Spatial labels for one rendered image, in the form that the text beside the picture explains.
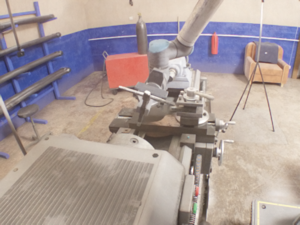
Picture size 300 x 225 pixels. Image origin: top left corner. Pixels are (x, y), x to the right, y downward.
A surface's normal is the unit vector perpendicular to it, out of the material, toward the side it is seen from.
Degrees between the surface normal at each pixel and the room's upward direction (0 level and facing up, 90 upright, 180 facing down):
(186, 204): 0
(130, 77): 90
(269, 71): 90
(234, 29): 90
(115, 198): 0
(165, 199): 45
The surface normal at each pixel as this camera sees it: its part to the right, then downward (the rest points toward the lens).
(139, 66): 0.09, 0.48
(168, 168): 0.63, -0.57
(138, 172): -0.07, -0.87
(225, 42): -0.25, 0.49
